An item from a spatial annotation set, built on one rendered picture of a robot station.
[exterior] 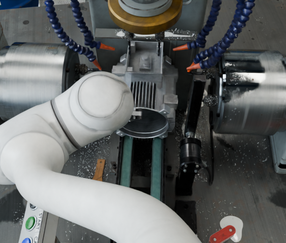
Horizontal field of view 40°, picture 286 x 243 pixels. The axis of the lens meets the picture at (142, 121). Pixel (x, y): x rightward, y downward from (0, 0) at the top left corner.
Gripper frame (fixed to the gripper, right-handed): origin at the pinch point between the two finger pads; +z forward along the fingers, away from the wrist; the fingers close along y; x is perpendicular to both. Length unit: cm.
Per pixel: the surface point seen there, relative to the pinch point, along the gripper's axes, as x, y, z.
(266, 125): 0.2, -39.9, 5.4
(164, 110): -2.5, -11.8, 3.3
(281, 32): -42, -61, 59
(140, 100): -5.1, -5.3, 3.9
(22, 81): -8.5, 26.3, 0.4
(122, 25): -20.5, -1.0, -13.0
